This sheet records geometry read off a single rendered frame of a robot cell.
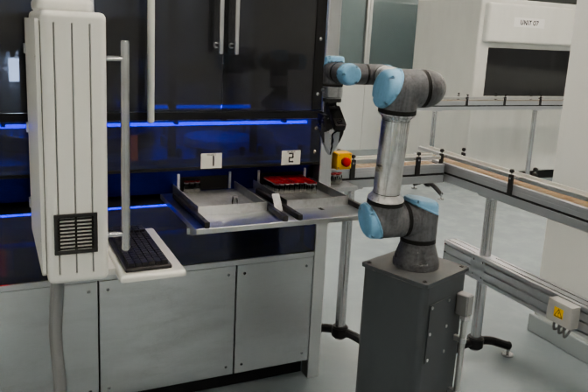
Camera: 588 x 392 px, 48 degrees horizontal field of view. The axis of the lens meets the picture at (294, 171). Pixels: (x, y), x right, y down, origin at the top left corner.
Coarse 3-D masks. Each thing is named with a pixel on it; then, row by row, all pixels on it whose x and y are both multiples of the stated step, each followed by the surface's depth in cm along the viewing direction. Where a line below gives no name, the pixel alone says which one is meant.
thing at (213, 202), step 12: (180, 192) 247; (192, 192) 259; (204, 192) 260; (216, 192) 261; (228, 192) 262; (240, 192) 262; (252, 192) 250; (192, 204) 233; (204, 204) 243; (216, 204) 244; (228, 204) 233; (240, 204) 234; (252, 204) 236; (264, 204) 238
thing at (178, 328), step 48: (0, 288) 230; (48, 288) 237; (96, 288) 245; (144, 288) 253; (192, 288) 262; (240, 288) 271; (288, 288) 281; (0, 336) 234; (48, 336) 241; (96, 336) 249; (144, 336) 257; (192, 336) 266; (240, 336) 276; (288, 336) 286; (0, 384) 237; (48, 384) 245; (96, 384) 253; (144, 384) 262
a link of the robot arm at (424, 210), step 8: (408, 200) 210; (416, 200) 208; (424, 200) 209; (432, 200) 212; (408, 208) 207; (416, 208) 208; (424, 208) 207; (432, 208) 208; (416, 216) 207; (424, 216) 208; (432, 216) 209; (416, 224) 207; (424, 224) 208; (432, 224) 210; (408, 232) 208; (416, 232) 209; (424, 232) 209; (432, 232) 210; (416, 240) 210; (424, 240) 210; (432, 240) 211
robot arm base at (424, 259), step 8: (400, 240) 216; (408, 240) 211; (400, 248) 214; (408, 248) 212; (416, 248) 210; (424, 248) 210; (432, 248) 212; (400, 256) 213; (408, 256) 211; (416, 256) 210; (424, 256) 210; (432, 256) 212; (400, 264) 213; (408, 264) 211; (416, 264) 210; (424, 264) 211; (432, 264) 211; (416, 272) 210; (424, 272) 210
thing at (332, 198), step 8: (256, 184) 268; (320, 184) 273; (272, 192) 254; (304, 192) 268; (320, 192) 269; (328, 192) 267; (336, 192) 261; (288, 200) 242; (296, 200) 243; (304, 200) 245; (312, 200) 247; (320, 200) 248; (328, 200) 250; (336, 200) 251; (344, 200) 253; (296, 208) 244
